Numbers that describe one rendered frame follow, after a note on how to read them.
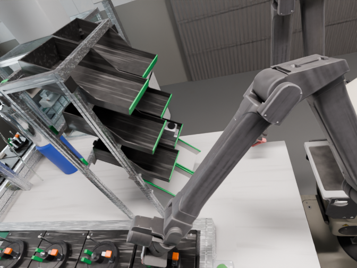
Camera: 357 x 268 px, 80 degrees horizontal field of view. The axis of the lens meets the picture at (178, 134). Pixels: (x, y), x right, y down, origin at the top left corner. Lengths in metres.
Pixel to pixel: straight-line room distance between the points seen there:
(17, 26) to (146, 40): 2.02
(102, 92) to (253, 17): 2.74
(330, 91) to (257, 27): 2.82
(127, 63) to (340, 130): 0.60
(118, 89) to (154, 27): 2.72
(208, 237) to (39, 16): 1.46
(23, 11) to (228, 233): 1.59
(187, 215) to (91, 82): 0.43
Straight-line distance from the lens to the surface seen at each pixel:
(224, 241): 1.00
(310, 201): 1.74
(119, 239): 1.02
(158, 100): 0.82
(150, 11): 3.26
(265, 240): 0.99
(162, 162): 0.80
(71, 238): 1.17
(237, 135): 0.42
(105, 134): 0.62
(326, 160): 0.98
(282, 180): 1.11
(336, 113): 0.48
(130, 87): 0.63
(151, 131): 0.70
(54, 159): 1.53
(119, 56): 0.78
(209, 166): 0.44
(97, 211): 1.30
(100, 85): 0.64
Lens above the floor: 1.80
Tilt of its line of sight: 42 degrees down
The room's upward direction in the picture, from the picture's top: 22 degrees counter-clockwise
